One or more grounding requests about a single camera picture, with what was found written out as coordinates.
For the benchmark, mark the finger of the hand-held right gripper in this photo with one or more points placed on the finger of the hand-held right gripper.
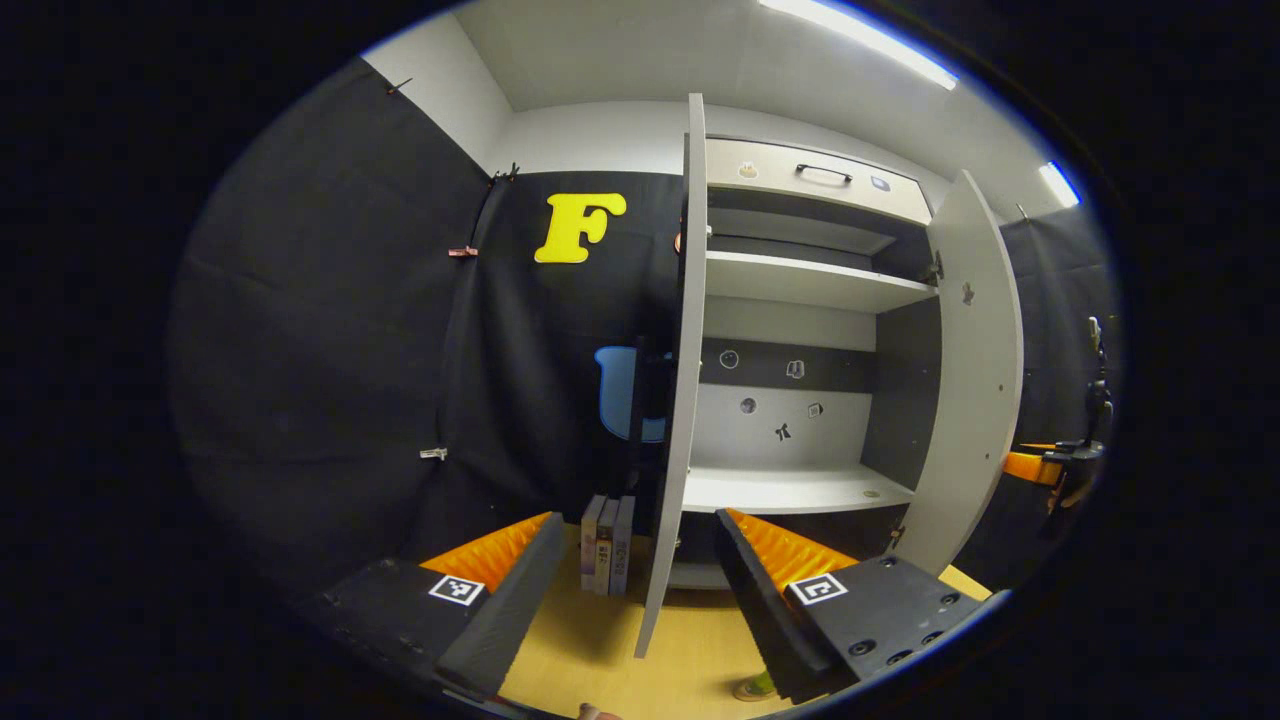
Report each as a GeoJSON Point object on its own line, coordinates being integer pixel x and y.
{"type": "Point", "coordinates": [1028, 467]}

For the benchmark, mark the black tripod stand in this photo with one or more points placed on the black tripod stand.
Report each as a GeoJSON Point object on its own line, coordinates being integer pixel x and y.
{"type": "Point", "coordinates": [1100, 400]}

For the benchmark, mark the white and grey cabinet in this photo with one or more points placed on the white and grey cabinet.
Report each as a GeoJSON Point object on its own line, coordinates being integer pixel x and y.
{"type": "Point", "coordinates": [780, 490]}

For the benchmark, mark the long ceiling light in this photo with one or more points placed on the long ceiling light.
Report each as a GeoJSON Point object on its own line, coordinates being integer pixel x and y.
{"type": "Point", "coordinates": [860, 40]}

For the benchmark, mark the black clip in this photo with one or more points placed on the black clip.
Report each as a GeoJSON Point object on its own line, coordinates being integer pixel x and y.
{"type": "Point", "coordinates": [505, 172]}
{"type": "Point", "coordinates": [400, 85]}

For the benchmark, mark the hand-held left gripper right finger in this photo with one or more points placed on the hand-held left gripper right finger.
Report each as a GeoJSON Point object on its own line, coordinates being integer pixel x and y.
{"type": "Point", "coordinates": [765, 610]}

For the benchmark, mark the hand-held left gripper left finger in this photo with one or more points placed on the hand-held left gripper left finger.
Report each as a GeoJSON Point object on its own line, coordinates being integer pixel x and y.
{"type": "Point", "coordinates": [510, 610]}

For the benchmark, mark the white cabinet shelf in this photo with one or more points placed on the white cabinet shelf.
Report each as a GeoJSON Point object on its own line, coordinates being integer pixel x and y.
{"type": "Point", "coordinates": [800, 280]}

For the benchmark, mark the round wooden coaster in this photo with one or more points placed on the round wooden coaster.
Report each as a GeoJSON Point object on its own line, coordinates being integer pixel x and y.
{"type": "Point", "coordinates": [748, 692]}

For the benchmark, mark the small ceiling light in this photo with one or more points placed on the small ceiling light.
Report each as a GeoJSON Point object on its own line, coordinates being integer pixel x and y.
{"type": "Point", "coordinates": [1058, 184]}

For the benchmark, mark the white cabinet door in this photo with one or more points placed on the white cabinet door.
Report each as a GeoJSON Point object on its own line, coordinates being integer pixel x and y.
{"type": "Point", "coordinates": [680, 400]}
{"type": "Point", "coordinates": [970, 400]}

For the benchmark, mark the clear bottle with green label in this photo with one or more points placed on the clear bottle with green label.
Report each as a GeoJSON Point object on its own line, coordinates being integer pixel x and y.
{"type": "Point", "coordinates": [766, 682]}

